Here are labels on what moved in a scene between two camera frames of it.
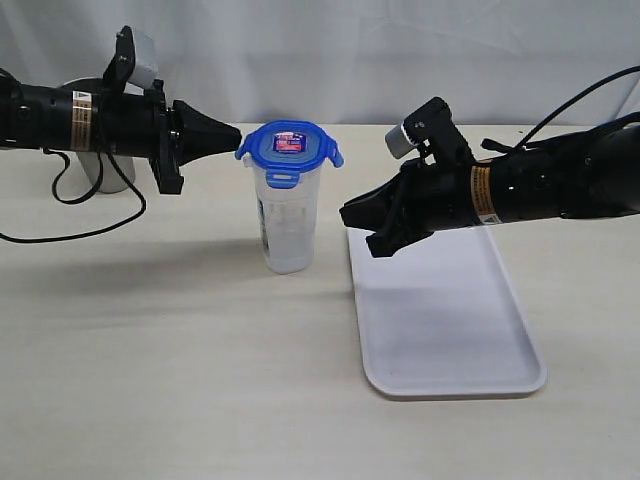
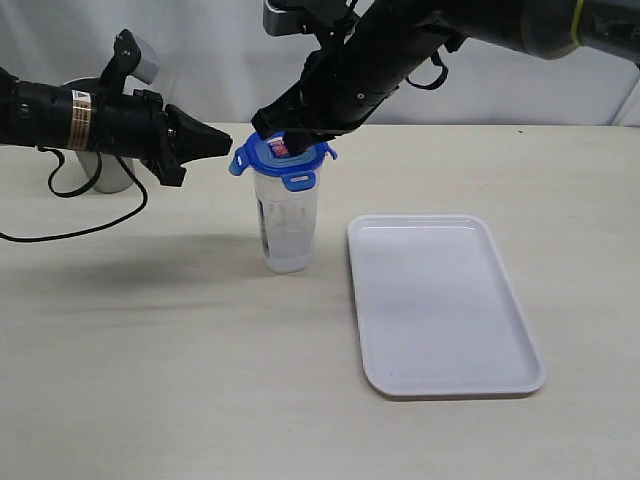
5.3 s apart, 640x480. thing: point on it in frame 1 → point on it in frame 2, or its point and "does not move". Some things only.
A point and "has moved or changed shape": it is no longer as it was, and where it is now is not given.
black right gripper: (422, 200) → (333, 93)
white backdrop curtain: (500, 63) does not move
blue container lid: (285, 149) has moved or changed shape
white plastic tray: (440, 317) does not move
